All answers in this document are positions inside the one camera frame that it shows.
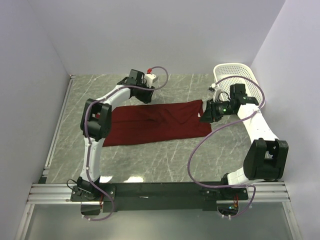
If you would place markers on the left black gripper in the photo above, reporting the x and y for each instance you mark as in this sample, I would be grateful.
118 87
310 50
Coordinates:
147 98

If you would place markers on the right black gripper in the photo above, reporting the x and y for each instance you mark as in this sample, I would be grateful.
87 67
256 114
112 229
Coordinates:
210 115

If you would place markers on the dark red polo shirt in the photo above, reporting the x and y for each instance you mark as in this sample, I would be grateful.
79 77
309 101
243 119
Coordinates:
142 124

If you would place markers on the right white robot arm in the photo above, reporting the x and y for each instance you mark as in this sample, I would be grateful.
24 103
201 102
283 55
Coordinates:
267 155

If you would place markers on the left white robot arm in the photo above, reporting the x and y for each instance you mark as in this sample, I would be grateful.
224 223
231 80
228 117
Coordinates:
96 122

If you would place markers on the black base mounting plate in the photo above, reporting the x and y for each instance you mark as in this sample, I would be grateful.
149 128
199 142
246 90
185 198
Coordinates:
143 196

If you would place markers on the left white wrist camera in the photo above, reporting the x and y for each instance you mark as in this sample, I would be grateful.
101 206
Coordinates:
150 78

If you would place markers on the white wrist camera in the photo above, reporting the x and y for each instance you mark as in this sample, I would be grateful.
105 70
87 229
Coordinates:
216 90
150 78

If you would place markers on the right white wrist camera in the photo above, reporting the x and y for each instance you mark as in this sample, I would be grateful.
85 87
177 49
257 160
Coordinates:
216 90

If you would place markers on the aluminium frame rail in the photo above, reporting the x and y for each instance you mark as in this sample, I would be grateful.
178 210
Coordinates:
54 194

